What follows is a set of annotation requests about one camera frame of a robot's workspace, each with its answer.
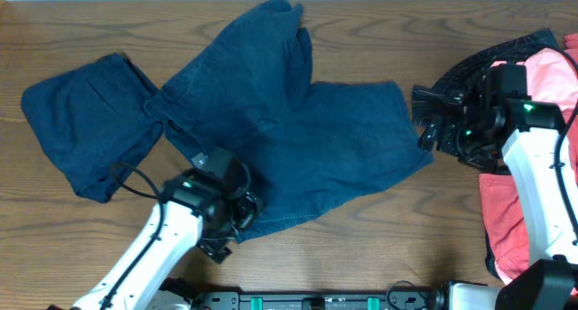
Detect navy shorts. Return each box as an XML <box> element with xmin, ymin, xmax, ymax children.
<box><xmin>21</xmin><ymin>53</ymin><xmax>163</xmax><ymax>203</ymax></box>
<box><xmin>145</xmin><ymin>0</ymin><xmax>433</xmax><ymax>241</ymax></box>

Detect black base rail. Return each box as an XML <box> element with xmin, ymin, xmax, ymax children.
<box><xmin>144</xmin><ymin>277</ymin><xmax>452</xmax><ymax>310</ymax></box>

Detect red coral garment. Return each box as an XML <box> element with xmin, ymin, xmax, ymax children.
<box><xmin>480</xmin><ymin>128</ymin><xmax>577</xmax><ymax>284</ymax></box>

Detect light pink garment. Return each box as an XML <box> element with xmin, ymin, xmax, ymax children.
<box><xmin>479</xmin><ymin>48</ymin><xmax>577</xmax><ymax>188</ymax></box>

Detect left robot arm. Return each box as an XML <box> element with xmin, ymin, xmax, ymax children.
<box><xmin>71</xmin><ymin>174</ymin><xmax>263</xmax><ymax>310</ymax></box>

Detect black patterned garment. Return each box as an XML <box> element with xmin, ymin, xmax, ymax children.
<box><xmin>412</xmin><ymin>29</ymin><xmax>558</xmax><ymax>127</ymax></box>

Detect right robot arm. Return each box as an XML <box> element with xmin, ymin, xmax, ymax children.
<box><xmin>413</xmin><ymin>97</ymin><xmax>577</xmax><ymax>309</ymax></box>

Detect folded navy shorts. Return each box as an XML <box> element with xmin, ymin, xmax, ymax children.
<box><xmin>21</xmin><ymin>53</ymin><xmax>163</xmax><ymax>203</ymax></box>

